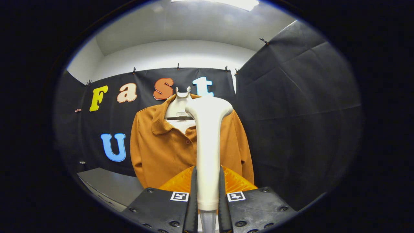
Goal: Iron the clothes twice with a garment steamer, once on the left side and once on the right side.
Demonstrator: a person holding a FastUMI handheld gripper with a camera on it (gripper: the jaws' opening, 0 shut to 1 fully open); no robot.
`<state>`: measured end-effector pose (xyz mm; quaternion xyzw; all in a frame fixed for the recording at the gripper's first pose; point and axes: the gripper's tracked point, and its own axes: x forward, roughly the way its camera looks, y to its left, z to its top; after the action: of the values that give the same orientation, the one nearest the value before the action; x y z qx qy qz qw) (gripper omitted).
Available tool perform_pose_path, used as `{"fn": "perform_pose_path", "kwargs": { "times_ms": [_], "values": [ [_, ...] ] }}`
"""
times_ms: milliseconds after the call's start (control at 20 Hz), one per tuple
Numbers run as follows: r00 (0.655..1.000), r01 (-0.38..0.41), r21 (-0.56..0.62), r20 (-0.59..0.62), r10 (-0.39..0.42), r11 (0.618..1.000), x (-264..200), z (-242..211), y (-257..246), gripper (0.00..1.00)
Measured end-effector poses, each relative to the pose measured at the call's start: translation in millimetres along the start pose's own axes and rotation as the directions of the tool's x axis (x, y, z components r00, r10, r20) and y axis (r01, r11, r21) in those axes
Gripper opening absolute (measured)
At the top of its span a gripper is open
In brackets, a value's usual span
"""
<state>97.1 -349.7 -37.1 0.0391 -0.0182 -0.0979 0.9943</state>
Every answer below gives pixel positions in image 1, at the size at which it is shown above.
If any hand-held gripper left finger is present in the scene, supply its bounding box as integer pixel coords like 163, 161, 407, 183
120, 166, 198, 233

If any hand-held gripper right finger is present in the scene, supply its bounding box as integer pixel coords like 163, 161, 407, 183
218, 165, 297, 233

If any white steamer hose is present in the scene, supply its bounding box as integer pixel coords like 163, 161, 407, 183
199, 210, 217, 233

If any orange button-up shirt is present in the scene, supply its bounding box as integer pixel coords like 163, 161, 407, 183
130, 94, 255, 189

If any white garment hanger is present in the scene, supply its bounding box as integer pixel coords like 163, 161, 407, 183
164, 86, 196, 133

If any grey cabinet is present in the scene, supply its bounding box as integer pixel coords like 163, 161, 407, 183
77, 167, 144, 212

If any black backdrop cloth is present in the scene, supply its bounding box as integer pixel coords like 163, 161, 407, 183
53, 20, 364, 211

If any row of black clips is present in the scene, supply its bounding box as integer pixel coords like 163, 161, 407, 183
85, 37, 269, 87

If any long ceiling light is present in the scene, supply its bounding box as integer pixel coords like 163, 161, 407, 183
171, 0, 260, 12

